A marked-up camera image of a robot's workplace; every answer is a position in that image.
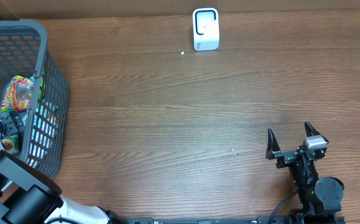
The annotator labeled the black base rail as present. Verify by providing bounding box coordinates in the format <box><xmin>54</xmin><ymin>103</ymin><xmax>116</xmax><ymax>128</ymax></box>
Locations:
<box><xmin>125</xmin><ymin>216</ymin><xmax>347</xmax><ymax>224</ymax></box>

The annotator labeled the white barcode scanner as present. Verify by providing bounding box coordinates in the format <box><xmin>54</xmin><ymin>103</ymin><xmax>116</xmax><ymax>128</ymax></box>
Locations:
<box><xmin>192</xmin><ymin>7</ymin><xmax>220</xmax><ymax>51</ymax></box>

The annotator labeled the dark grey plastic basket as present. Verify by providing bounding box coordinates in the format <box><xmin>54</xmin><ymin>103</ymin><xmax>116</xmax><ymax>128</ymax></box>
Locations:
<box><xmin>0</xmin><ymin>21</ymin><xmax>70</xmax><ymax>178</ymax></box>

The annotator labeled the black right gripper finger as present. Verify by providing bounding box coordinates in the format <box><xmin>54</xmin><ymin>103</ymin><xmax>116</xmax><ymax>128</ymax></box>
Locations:
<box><xmin>304</xmin><ymin>121</ymin><xmax>329</xmax><ymax>144</ymax></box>
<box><xmin>265</xmin><ymin>128</ymin><xmax>281</xmax><ymax>159</ymax></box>

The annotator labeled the instant noodle cup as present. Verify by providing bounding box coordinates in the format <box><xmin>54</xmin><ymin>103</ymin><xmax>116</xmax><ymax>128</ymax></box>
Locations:
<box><xmin>1</xmin><ymin>134</ymin><xmax>21</xmax><ymax>154</ymax></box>

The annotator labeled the colourful gummy candy bag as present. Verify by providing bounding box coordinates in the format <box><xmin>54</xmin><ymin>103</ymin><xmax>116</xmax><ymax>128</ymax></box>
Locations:
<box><xmin>0</xmin><ymin>75</ymin><xmax>35</xmax><ymax>113</ymax></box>

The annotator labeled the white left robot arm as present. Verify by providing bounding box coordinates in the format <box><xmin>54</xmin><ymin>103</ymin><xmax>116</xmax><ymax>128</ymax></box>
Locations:
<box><xmin>0</xmin><ymin>118</ymin><xmax>125</xmax><ymax>224</ymax></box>

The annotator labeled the black cable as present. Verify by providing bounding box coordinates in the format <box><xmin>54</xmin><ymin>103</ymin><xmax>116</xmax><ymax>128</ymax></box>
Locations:
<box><xmin>268</xmin><ymin>191</ymin><xmax>298</xmax><ymax>224</ymax></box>

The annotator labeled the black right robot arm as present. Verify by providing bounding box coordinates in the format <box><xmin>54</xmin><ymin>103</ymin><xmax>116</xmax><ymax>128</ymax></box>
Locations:
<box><xmin>265</xmin><ymin>121</ymin><xmax>345</xmax><ymax>223</ymax></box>

